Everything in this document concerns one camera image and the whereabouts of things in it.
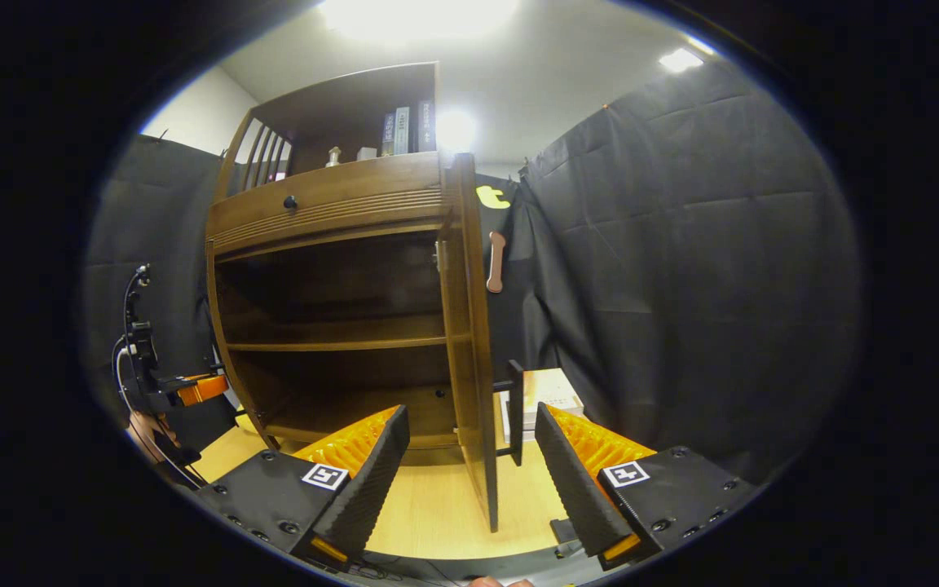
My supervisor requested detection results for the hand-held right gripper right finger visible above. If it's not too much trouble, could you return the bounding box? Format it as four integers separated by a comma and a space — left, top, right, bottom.
533, 402, 764, 572

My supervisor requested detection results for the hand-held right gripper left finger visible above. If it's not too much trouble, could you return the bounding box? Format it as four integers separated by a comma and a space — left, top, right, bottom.
192, 405, 411, 569

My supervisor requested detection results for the black door handle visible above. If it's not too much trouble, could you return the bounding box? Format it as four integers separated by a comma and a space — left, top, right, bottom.
492, 360, 525, 467

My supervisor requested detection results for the wooden shoe cabinet door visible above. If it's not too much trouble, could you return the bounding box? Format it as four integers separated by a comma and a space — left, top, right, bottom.
437, 152, 500, 533

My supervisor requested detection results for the wooden double-door shoe cabinet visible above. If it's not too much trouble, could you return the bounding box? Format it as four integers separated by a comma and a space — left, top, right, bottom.
206, 61, 470, 451

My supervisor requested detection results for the white booklet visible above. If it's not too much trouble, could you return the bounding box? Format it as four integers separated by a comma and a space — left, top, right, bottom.
500, 391, 537, 443

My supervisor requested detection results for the beige book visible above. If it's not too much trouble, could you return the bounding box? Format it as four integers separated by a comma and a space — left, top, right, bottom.
522, 369, 584, 415

